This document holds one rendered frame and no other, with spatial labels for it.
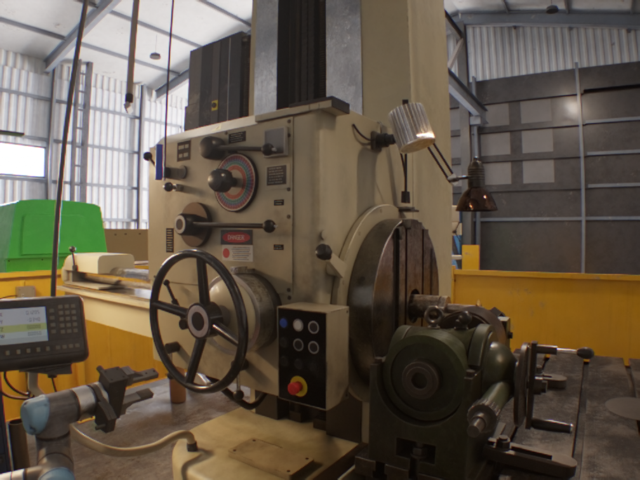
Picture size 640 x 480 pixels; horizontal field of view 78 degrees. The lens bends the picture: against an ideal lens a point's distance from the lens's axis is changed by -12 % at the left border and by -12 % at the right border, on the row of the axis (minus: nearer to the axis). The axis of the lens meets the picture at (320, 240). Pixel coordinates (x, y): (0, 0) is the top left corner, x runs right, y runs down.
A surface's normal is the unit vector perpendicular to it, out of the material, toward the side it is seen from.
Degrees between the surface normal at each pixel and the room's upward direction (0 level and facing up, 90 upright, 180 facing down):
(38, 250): 85
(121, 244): 90
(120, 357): 90
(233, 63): 90
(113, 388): 116
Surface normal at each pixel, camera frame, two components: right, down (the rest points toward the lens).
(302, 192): -0.56, 0.01
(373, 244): -0.38, -0.72
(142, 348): 0.83, 0.00
